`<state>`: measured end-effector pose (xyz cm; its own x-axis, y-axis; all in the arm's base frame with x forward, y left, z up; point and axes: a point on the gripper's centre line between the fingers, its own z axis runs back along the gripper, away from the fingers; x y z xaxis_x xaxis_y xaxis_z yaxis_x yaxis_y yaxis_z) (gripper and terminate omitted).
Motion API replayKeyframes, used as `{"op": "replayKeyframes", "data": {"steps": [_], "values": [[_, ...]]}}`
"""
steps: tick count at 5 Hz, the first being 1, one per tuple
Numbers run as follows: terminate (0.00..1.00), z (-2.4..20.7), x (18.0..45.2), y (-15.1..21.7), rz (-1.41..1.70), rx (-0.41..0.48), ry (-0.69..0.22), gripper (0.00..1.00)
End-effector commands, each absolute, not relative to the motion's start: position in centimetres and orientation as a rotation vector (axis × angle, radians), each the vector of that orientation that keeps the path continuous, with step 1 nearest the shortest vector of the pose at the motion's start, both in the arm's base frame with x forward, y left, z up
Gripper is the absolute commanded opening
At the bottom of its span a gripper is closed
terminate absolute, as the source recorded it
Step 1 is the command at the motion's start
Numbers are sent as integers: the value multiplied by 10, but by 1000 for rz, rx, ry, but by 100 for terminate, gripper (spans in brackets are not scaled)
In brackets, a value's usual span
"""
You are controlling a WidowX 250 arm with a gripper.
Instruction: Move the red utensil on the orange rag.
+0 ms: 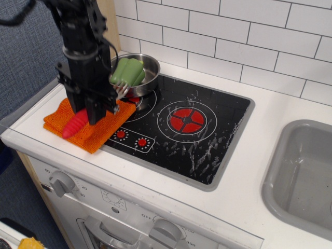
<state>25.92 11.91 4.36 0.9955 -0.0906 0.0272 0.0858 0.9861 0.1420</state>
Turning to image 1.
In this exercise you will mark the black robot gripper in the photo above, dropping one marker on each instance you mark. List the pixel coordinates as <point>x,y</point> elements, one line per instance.
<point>86,80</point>

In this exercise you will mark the red handled metal fork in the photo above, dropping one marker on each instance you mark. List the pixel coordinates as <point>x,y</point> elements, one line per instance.
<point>80,119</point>

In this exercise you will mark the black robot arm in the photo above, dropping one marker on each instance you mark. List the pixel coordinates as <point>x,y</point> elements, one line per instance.
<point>81,25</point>

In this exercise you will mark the orange folded towel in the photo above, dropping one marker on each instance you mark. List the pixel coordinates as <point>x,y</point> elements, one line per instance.
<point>90,137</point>

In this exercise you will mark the green toy bell pepper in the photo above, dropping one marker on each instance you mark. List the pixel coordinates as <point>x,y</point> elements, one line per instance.
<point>129,71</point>

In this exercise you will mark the silver metal pot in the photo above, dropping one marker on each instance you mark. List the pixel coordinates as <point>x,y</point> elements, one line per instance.
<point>151,69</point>

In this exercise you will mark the grey left oven knob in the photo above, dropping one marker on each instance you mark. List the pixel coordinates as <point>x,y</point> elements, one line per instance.
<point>61,183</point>

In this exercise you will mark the grey oven knob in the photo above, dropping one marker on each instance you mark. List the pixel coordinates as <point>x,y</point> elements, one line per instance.
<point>61,183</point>
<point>166,233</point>

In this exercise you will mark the black toy stove top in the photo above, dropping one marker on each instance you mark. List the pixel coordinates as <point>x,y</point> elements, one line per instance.
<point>183,130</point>

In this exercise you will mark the white toy oven door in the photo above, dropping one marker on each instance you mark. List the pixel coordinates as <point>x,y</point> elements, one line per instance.
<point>112,234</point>

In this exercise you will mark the grey right oven knob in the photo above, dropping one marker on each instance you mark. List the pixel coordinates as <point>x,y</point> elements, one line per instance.
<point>166,233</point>

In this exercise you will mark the yellow cloth at corner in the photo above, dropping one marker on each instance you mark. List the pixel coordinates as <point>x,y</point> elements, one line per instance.
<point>30,243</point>

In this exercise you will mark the grey plastic sink basin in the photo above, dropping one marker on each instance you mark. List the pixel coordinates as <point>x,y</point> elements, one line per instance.
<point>297,187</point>

